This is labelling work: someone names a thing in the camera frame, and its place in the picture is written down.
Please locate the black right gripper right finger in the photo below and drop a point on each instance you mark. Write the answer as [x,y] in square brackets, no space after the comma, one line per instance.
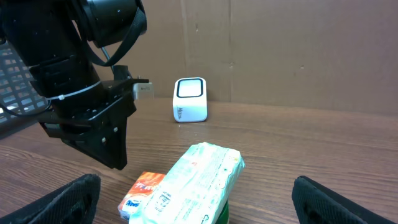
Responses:
[316,204]

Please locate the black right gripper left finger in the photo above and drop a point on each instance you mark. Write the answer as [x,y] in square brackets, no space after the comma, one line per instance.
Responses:
[73,203]

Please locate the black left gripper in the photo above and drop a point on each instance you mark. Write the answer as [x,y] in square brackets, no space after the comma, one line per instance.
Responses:
[86,113]

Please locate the orange small box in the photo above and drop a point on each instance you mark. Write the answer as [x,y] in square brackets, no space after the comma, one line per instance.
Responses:
[143,187]

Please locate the green lid jar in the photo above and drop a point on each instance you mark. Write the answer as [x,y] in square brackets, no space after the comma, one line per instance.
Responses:
[224,215]

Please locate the teal tissue pack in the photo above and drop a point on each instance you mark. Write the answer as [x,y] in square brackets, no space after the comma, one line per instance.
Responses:
[196,189]

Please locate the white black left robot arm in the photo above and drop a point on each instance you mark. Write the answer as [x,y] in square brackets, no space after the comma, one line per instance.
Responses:
[72,49]

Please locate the white barcode scanner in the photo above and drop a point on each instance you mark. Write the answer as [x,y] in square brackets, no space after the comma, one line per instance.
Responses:
[190,100]

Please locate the grey plastic mesh basket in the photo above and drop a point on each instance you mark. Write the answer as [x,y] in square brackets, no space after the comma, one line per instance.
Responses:
[17,94]

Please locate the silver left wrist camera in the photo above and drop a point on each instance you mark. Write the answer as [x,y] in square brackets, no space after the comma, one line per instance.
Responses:
[143,91]

